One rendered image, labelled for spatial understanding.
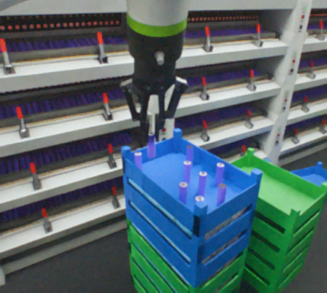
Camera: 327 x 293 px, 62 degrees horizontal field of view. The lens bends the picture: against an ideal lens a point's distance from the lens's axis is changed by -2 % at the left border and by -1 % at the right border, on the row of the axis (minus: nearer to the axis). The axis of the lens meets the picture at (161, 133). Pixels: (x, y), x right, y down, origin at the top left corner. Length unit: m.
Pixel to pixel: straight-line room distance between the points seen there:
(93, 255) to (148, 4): 1.01
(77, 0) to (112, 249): 0.92
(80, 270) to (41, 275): 0.14
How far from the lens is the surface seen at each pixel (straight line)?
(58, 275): 1.20
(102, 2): 0.88
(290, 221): 0.88
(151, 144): 0.66
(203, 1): 1.04
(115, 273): 1.15
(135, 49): 0.45
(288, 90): 1.50
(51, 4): 0.84
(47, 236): 1.13
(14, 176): 1.04
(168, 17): 0.41
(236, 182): 0.73
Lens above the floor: 0.92
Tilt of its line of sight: 26 degrees down
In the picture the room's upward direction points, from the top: straight up
